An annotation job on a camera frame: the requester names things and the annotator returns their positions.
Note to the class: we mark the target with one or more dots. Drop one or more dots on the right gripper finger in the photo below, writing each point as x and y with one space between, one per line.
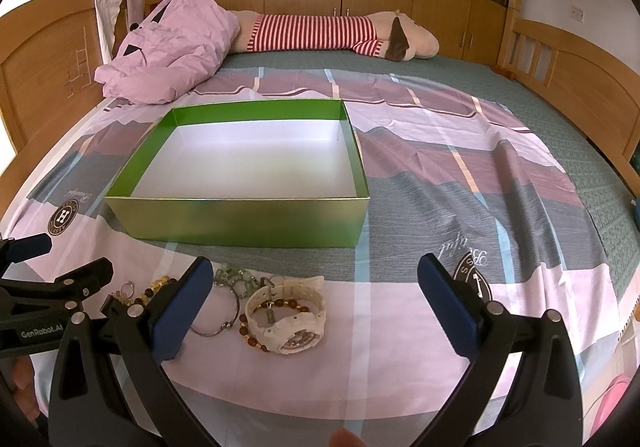
84 281
13 251

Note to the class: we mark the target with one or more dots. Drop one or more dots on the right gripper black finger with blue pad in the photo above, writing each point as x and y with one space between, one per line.
544 404
87 406

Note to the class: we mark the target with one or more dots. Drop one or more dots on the white wrist watch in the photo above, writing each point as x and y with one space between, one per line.
285 315

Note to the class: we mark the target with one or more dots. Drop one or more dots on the person's left hand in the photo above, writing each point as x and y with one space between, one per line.
24 394

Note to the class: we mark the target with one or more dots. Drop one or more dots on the wooden bed headboard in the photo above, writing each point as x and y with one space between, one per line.
49 51

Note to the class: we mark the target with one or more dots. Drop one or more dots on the patchwork pink grey bedsheet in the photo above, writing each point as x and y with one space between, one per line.
448 173

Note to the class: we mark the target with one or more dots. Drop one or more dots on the green cardboard box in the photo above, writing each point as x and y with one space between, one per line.
261 174

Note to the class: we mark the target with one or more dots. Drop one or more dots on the pink folded quilt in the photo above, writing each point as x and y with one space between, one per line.
181 44

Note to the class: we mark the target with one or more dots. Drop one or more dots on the grey towel on headboard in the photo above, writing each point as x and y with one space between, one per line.
107 12

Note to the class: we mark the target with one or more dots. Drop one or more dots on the wooden bed footboard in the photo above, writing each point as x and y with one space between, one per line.
590 87

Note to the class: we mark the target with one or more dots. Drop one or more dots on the striped plush dog toy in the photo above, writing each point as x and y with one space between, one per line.
392 36

